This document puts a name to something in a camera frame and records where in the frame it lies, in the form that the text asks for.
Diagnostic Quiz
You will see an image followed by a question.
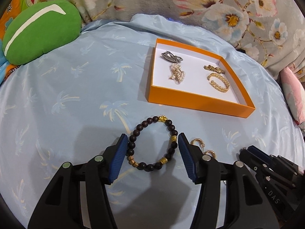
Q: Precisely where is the dark bead bracelet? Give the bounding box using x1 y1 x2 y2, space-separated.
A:
125 115 179 172

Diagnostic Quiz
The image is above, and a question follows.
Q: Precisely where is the orange jewelry box tray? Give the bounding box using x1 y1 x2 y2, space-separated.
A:
147 38 255 118

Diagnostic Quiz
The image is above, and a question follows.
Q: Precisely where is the green round plush pillow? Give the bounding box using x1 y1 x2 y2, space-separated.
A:
2 0 81 65

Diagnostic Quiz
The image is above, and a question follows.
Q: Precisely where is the gold braided bangle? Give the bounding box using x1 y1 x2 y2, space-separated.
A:
207 73 230 93

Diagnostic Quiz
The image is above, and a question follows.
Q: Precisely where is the pink pillow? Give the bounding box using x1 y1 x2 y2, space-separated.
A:
280 67 304 133

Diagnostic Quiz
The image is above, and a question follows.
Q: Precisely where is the silver link bracelet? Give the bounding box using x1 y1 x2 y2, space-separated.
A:
161 50 184 63

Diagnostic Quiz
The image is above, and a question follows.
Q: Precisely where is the gold hoop earring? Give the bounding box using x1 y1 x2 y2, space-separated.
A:
204 150 216 159
190 138 205 152

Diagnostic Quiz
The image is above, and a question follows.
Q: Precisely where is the gold wristwatch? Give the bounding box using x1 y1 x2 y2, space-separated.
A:
204 65 225 74

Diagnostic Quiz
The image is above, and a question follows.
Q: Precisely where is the grey floral blanket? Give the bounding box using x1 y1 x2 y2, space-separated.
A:
68 0 304 82

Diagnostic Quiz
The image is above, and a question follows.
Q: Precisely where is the pearl bracelet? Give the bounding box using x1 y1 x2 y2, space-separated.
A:
168 62 186 84

